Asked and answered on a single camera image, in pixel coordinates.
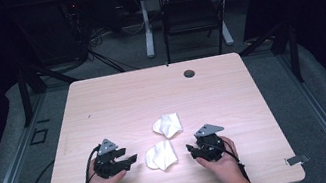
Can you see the black folding chair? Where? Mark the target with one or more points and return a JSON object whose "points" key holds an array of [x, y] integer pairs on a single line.
{"points": [[191, 15]]}

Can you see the white sock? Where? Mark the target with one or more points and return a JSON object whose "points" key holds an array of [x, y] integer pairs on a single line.
{"points": [[167, 125], [161, 156]]}

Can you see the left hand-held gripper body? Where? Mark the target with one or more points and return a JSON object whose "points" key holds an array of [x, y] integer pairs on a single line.
{"points": [[106, 167]]}

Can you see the person's right hand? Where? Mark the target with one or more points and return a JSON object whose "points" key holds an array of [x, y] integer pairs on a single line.
{"points": [[226, 166]]}

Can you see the white desk leg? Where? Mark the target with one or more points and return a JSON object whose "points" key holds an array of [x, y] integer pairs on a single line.
{"points": [[148, 33], [227, 34]]}

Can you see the grey metal table bracket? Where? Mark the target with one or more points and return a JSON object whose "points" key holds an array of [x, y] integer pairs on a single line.
{"points": [[297, 160]]}

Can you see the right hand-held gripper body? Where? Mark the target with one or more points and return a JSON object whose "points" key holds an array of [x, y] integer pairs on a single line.
{"points": [[210, 147]]}

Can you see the black metal frame stand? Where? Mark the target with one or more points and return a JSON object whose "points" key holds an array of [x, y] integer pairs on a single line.
{"points": [[24, 95], [293, 51]]}

